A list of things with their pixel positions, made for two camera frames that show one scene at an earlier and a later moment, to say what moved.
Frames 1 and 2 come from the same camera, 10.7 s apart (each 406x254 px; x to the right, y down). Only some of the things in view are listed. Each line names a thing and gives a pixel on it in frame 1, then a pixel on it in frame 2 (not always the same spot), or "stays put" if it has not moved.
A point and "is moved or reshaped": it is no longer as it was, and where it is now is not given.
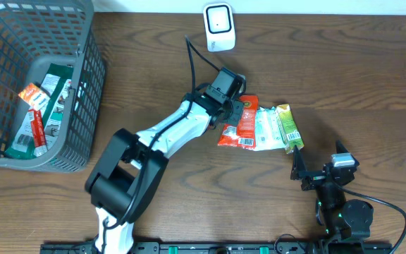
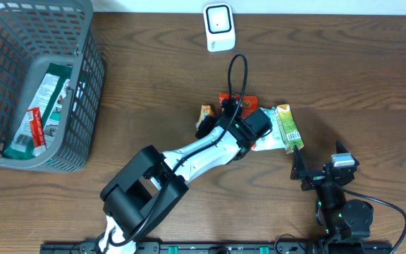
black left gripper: x=237 y=109 to x=211 y=123
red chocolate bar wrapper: x=38 y=130 stays put
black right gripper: x=300 y=172 stays put
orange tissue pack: x=34 y=97 is moved or reshaped
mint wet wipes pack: x=268 y=134 stays put
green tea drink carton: x=290 y=130 stays put
